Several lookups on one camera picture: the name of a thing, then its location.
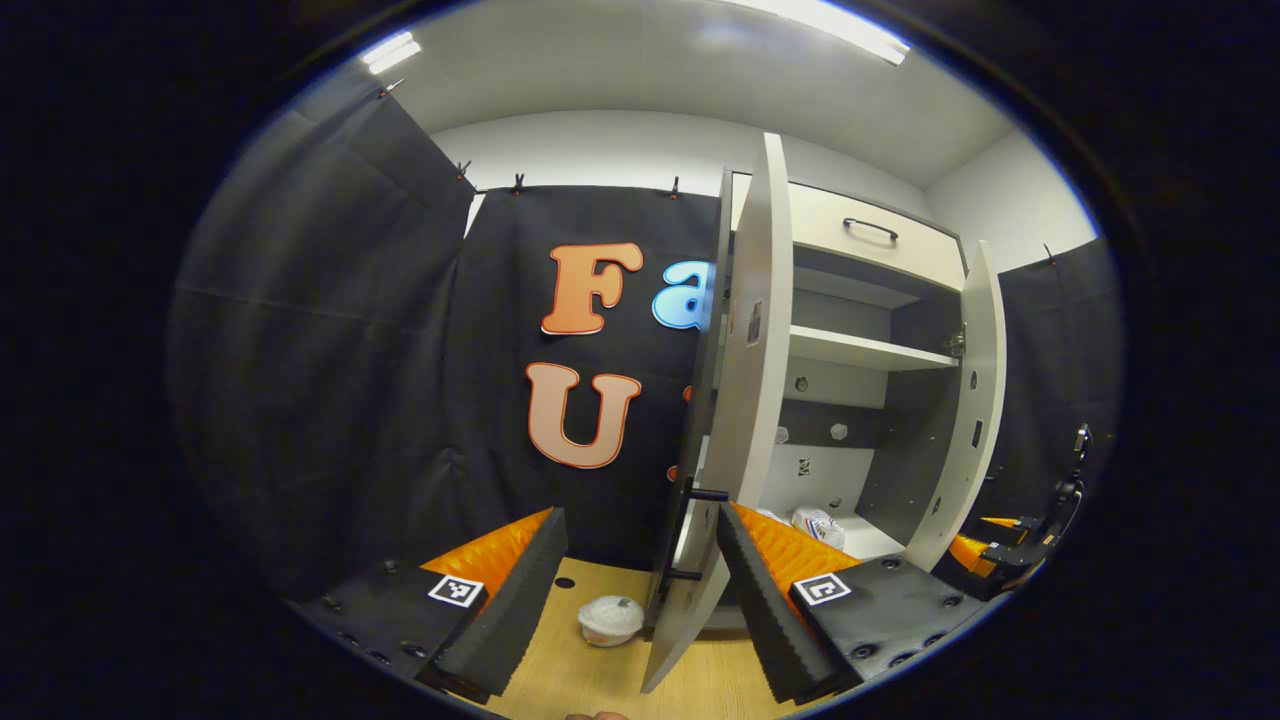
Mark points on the ceiling strip light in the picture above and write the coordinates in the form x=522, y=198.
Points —
x=390, y=50

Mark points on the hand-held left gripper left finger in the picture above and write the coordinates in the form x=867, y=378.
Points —
x=520, y=610

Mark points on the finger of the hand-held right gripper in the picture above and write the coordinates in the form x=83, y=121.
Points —
x=968, y=552
x=1000, y=522

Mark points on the white striped shoe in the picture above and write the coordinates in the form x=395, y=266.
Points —
x=818, y=527

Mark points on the white cabinet shelf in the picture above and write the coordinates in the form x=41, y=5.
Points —
x=860, y=348

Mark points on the white shoe cabinet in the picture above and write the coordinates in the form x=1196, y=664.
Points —
x=905, y=450

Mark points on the white lidded bowl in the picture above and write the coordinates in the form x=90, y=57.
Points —
x=610, y=620

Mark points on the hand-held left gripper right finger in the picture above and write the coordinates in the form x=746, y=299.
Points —
x=760, y=610

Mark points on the white cabinet drawer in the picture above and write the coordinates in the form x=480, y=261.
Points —
x=820, y=225

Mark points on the metal door hinge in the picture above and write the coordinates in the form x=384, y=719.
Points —
x=957, y=340

